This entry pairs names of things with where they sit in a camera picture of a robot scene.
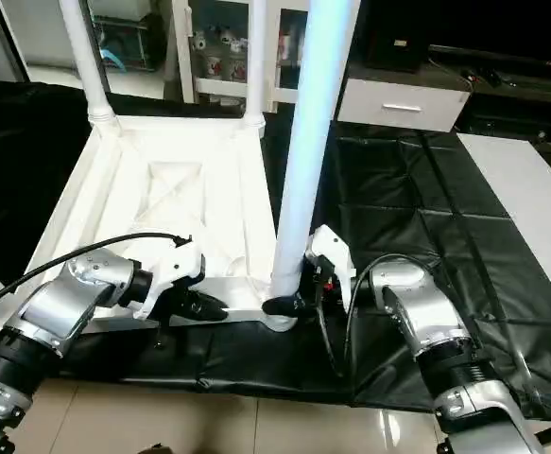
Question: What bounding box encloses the white plastic table top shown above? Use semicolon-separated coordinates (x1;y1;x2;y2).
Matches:
0;113;300;334

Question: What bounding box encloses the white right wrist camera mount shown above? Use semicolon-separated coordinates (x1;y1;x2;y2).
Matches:
308;225;356;302

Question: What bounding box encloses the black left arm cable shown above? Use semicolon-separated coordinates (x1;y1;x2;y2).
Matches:
0;233;193;318

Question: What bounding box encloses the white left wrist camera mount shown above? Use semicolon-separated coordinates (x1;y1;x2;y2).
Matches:
143;238;206;320

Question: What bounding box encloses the teal floor stand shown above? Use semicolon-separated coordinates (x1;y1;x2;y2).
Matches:
97;45;132;75

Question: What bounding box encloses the black plastic mat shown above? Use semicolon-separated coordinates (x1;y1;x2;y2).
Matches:
0;80;551;422

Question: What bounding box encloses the black box device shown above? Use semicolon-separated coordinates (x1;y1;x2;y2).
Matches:
362;0;432;72

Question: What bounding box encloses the white glass door cabinet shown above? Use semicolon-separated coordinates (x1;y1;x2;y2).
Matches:
171;0;314;114

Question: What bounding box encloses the white drawer unit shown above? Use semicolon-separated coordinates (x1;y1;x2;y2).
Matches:
336;78;472;133

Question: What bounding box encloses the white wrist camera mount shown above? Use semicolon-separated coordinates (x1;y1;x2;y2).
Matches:
143;238;206;320
308;225;356;302

